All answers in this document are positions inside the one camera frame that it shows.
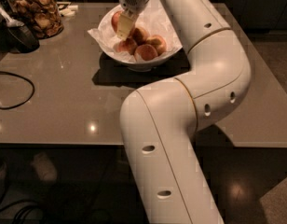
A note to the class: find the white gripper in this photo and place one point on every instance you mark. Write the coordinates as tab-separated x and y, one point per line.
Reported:
133	1

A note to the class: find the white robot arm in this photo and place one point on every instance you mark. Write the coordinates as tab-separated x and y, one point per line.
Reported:
159	120

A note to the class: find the rear hidden red apple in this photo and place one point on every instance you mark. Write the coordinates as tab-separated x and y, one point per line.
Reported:
139	34

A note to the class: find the white paper bowl liner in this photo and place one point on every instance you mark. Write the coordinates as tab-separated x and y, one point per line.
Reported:
154	19

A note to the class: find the white ceramic bowl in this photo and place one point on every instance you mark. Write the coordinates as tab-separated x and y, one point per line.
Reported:
152	42

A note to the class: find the small white packets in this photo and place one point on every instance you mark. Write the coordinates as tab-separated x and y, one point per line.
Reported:
67	10

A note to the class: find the glass jar of dried chips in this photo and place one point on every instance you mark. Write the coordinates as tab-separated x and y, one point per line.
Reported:
41	16

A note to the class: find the black round appliance base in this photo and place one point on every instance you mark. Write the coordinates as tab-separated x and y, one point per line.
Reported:
22	40

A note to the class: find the white shoe under table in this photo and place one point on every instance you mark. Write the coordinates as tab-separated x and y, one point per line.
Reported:
44	168

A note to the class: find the silver scoop handle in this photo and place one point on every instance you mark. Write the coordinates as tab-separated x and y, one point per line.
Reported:
10	21

